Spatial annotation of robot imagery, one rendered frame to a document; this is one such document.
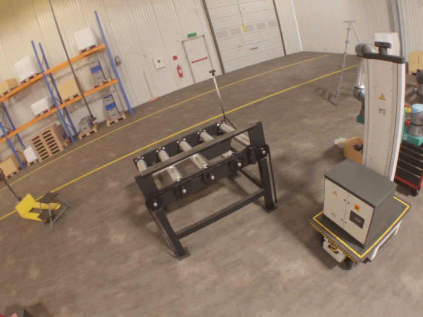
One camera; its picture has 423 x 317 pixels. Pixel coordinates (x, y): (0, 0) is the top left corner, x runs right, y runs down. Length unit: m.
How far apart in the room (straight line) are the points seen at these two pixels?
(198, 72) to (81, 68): 5.46
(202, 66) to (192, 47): 1.04
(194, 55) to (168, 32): 1.67
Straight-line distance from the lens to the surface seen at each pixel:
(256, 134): 2.38
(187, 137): 3.10
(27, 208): 6.25
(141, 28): 11.10
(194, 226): 2.56
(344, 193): 1.99
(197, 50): 11.54
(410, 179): 3.15
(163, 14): 11.38
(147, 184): 2.15
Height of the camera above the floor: 2.08
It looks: 29 degrees down
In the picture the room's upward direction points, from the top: 17 degrees counter-clockwise
